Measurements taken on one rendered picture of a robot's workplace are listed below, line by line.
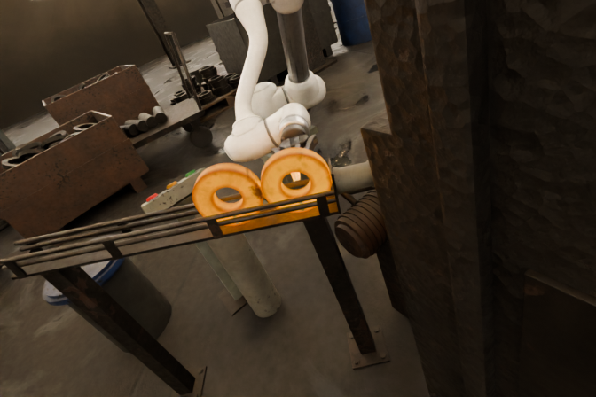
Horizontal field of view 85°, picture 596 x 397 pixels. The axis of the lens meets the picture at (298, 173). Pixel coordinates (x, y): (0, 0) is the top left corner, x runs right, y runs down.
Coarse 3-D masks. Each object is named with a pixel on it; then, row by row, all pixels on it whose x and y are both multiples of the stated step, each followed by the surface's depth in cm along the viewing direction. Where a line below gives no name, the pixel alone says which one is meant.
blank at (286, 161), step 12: (276, 156) 68; (288, 156) 66; (300, 156) 66; (312, 156) 67; (264, 168) 68; (276, 168) 68; (288, 168) 68; (300, 168) 68; (312, 168) 68; (324, 168) 68; (264, 180) 69; (276, 180) 69; (312, 180) 70; (324, 180) 70; (264, 192) 71; (276, 192) 71; (288, 192) 72; (300, 192) 73; (312, 192) 71
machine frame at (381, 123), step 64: (384, 0) 31; (448, 0) 24; (512, 0) 23; (576, 0) 21; (384, 64) 36; (448, 64) 27; (512, 64) 26; (576, 64) 23; (384, 128) 43; (448, 128) 30; (512, 128) 29; (576, 128) 25; (384, 192) 50; (448, 192) 35; (512, 192) 33; (576, 192) 28; (448, 256) 42; (512, 256) 37; (576, 256) 31; (448, 320) 58; (512, 320) 44; (576, 320) 34; (448, 384) 75; (512, 384) 53; (576, 384) 40
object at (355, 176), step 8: (336, 168) 70; (344, 168) 70; (352, 168) 70; (360, 168) 69; (368, 168) 69; (336, 176) 69; (344, 176) 69; (352, 176) 69; (360, 176) 69; (368, 176) 69; (336, 184) 69; (344, 184) 69; (352, 184) 69; (360, 184) 69; (368, 184) 70
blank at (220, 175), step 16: (208, 176) 68; (224, 176) 68; (240, 176) 68; (256, 176) 72; (192, 192) 70; (208, 192) 70; (240, 192) 70; (256, 192) 71; (208, 208) 72; (224, 208) 74; (240, 208) 73
